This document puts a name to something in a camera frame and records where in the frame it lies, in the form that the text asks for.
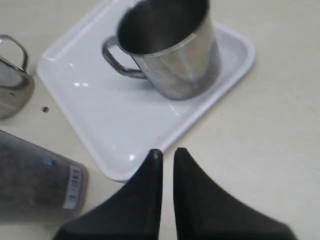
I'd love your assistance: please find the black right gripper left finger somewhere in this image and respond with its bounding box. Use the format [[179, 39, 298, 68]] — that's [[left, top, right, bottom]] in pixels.
[[54, 149, 163, 240]]

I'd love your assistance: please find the brown kibble pellet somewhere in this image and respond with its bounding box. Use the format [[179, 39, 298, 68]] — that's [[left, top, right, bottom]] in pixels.
[[42, 106, 49, 113]]

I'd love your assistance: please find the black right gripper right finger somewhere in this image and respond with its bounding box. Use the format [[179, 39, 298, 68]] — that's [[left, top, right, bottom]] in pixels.
[[173, 147, 296, 240]]

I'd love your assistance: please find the steel mug with kibble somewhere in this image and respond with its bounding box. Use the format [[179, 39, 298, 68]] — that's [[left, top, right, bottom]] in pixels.
[[0, 34, 35, 120]]

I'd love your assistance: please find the clear plastic tall container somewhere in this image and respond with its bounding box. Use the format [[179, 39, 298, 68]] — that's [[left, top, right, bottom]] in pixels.
[[0, 131, 88, 211]]

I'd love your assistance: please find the white plastic tray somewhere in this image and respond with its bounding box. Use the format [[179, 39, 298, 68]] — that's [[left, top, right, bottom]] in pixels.
[[36, 0, 256, 182]]

